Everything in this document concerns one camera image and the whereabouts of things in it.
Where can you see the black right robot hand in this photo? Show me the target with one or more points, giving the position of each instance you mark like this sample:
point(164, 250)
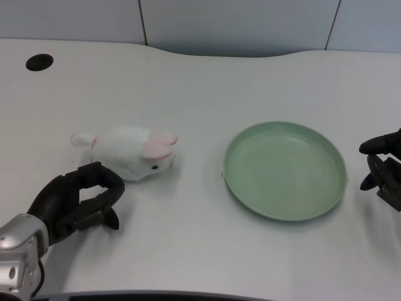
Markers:
point(383, 175)

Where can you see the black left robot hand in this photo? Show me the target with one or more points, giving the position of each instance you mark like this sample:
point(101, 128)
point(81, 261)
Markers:
point(56, 197)

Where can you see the green round plate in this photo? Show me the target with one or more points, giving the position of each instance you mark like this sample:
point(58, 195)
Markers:
point(285, 171)

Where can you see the white plush rabbit doll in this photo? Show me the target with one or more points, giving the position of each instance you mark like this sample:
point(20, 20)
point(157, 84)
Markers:
point(131, 155)

